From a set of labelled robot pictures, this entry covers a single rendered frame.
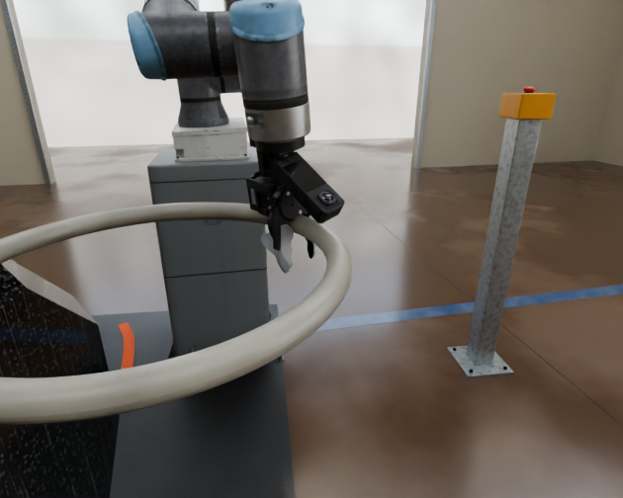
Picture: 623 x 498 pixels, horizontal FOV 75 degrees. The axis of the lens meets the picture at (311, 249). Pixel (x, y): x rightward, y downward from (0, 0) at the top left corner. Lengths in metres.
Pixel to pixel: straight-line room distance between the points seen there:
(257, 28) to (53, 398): 0.42
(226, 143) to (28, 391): 1.29
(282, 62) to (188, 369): 0.38
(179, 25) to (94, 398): 0.51
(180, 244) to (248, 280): 0.30
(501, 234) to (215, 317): 1.15
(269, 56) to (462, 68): 5.91
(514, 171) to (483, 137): 5.12
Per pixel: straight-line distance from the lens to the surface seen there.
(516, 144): 1.57
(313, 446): 1.48
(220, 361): 0.32
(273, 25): 0.54
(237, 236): 1.56
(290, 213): 0.60
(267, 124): 0.55
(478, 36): 6.52
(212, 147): 1.54
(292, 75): 0.55
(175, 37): 0.66
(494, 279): 1.71
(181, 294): 1.67
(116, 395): 0.32
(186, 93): 1.61
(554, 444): 1.69
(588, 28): 7.60
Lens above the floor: 1.10
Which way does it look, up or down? 22 degrees down
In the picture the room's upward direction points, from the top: straight up
